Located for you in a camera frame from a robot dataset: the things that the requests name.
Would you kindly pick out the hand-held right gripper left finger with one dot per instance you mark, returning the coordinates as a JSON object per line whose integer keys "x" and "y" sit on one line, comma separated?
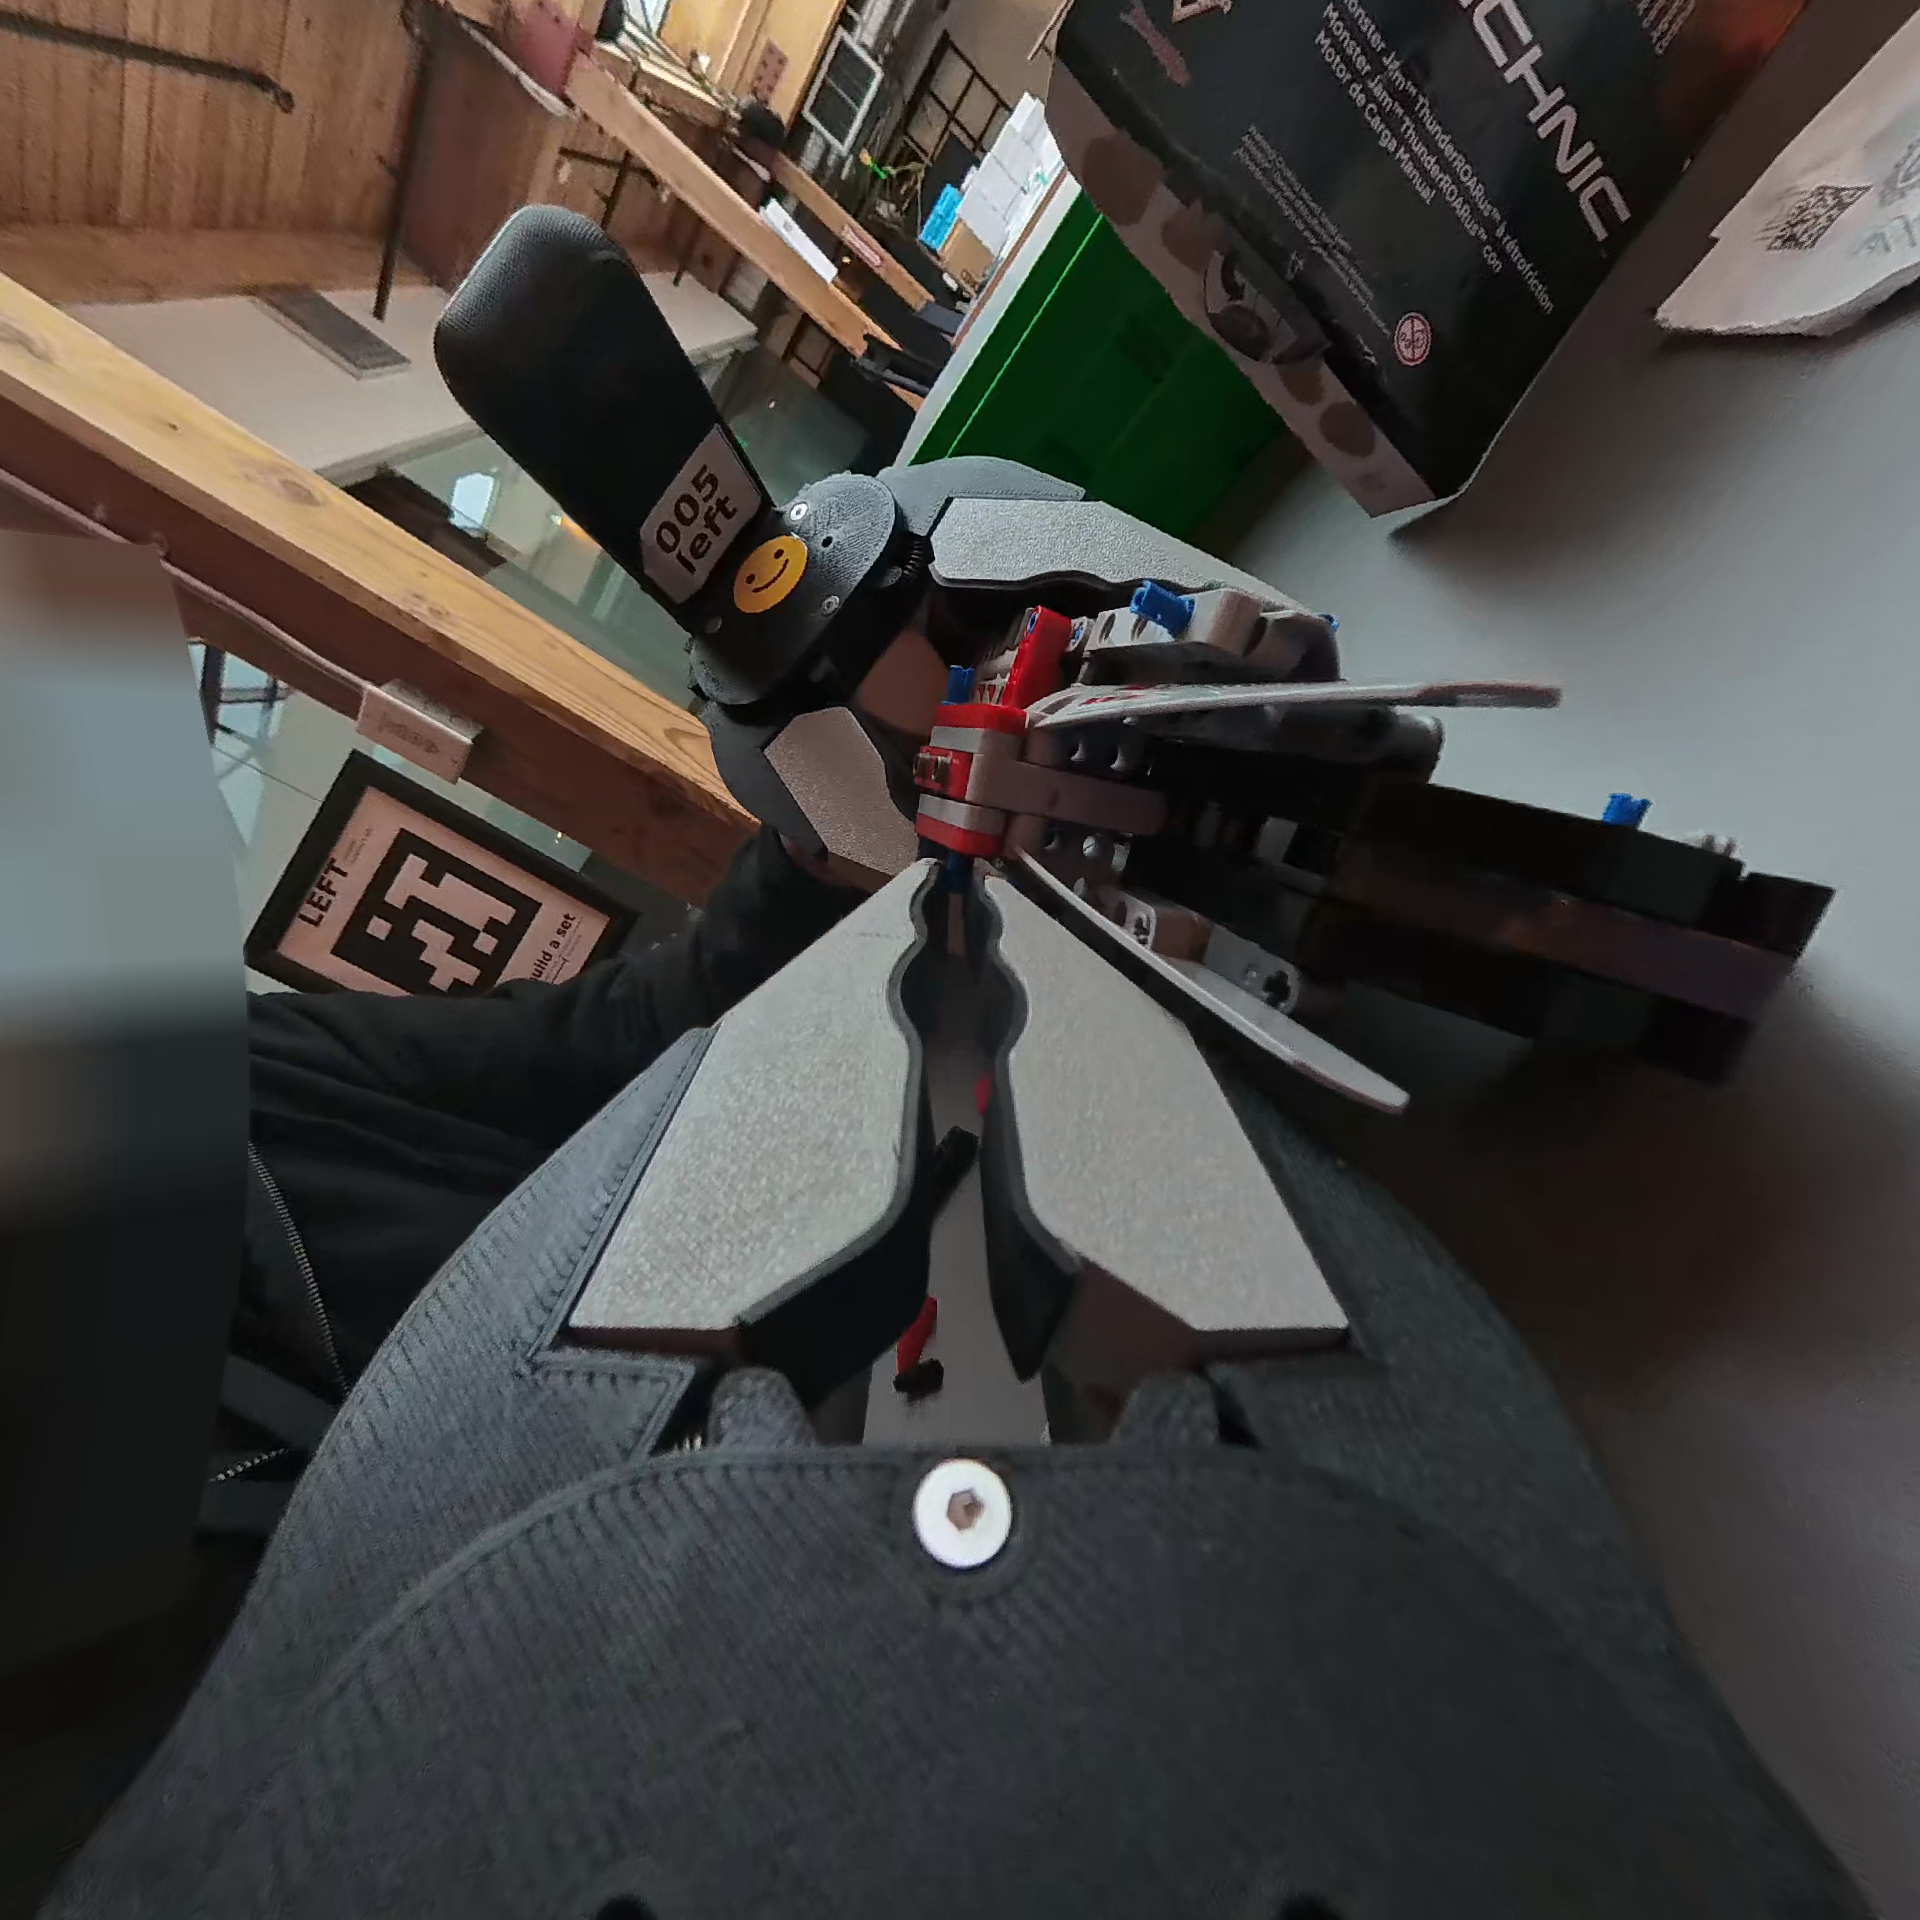
{"x": 751, "y": 1184}

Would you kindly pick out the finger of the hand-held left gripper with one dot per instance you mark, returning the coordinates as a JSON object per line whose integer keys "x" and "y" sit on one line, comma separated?
{"x": 1051, "y": 541}
{"x": 849, "y": 786}

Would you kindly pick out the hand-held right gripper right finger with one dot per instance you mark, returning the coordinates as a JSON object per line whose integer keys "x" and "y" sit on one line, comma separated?
{"x": 1172, "y": 1200}

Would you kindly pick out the red grey lego vehicle model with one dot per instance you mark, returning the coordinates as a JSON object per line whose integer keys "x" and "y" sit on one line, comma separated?
{"x": 1424, "y": 885}

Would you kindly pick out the person's left forearm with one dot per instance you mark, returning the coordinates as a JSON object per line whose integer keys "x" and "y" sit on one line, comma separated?
{"x": 451, "y": 1035}

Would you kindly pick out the small black lego pin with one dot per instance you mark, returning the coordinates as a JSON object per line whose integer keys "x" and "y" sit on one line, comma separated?
{"x": 917, "y": 1374}

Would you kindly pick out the black lego set box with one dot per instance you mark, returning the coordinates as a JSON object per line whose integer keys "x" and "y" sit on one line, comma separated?
{"x": 1424, "y": 225}

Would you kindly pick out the green plastic bin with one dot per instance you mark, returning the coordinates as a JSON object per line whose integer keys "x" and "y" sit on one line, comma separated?
{"x": 1110, "y": 374}

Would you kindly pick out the black framed marker sign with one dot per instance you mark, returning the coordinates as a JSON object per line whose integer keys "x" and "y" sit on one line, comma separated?
{"x": 436, "y": 900}

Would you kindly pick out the printed paper bag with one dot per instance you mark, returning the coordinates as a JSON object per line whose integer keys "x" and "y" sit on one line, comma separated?
{"x": 1816, "y": 194}

